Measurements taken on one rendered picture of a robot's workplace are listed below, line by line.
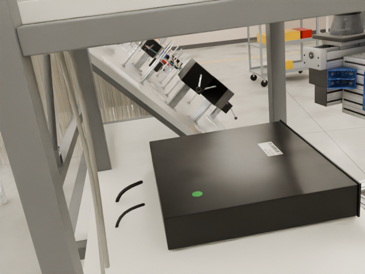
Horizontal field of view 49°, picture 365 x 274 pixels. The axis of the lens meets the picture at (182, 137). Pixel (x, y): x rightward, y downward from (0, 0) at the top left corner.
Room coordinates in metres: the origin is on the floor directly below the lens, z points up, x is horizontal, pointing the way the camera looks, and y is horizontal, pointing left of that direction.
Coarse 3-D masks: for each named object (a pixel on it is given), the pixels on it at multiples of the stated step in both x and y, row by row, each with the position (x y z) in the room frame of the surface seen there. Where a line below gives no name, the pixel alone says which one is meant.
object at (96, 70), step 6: (96, 66) 1.12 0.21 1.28; (96, 72) 1.12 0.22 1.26; (102, 72) 1.12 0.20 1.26; (108, 78) 1.13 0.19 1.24; (114, 84) 1.13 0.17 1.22; (120, 90) 1.13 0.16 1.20; (126, 90) 1.13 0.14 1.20; (132, 96) 1.13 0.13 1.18; (138, 102) 1.13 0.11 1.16; (144, 108) 1.13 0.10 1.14; (150, 108) 1.14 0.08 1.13; (150, 114) 1.14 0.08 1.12; (156, 114) 1.14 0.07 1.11; (162, 120) 1.14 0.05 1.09; (168, 126) 1.14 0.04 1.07; (174, 126) 1.14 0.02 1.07; (174, 132) 1.14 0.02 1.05; (180, 132) 1.14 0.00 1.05
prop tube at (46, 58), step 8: (48, 56) 1.12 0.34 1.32; (48, 64) 1.12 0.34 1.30; (48, 72) 1.12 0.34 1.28; (48, 80) 1.12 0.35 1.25; (48, 88) 1.12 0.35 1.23; (48, 96) 1.12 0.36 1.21; (48, 104) 1.12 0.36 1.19; (48, 112) 1.12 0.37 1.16; (48, 120) 1.12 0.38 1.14; (48, 128) 1.12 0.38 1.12; (56, 136) 1.13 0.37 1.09; (56, 144) 1.12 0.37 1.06
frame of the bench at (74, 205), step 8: (120, 120) 2.14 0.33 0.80; (128, 120) 2.12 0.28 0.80; (80, 160) 1.62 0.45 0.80; (80, 168) 1.54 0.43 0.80; (80, 176) 1.46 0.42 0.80; (80, 184) 1.38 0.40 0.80; (72, 192) 1.33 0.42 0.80; (80, 192) 1.32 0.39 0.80; (72, 200) 1.27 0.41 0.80; (80, 200) 1.26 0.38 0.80; (72, 208) 1.21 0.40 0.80; (72, 216) 1.15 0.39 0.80; (72, 224) 1.11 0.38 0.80; (80, 248) 0.97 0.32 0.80; (80, 256) 0.97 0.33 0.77
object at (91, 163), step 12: (60, 60) 0.51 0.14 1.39; (72, 60) 0.58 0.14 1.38; (72, 96) 0.51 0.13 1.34; (84, 108) 0.57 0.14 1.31; (84, 120) 0.57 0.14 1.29; (84, 144) 0.51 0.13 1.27; (96, 168) 0.55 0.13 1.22; (96, 180) 0.55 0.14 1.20; (96, 192) 0.54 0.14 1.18; (120, 192) 0.73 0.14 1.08; (96, 204) 0.49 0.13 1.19; (144, 204) 0.65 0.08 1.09; (96, 216) 0.49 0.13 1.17; (120, 216) 0.64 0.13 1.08; (108, 264) 0.53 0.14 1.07
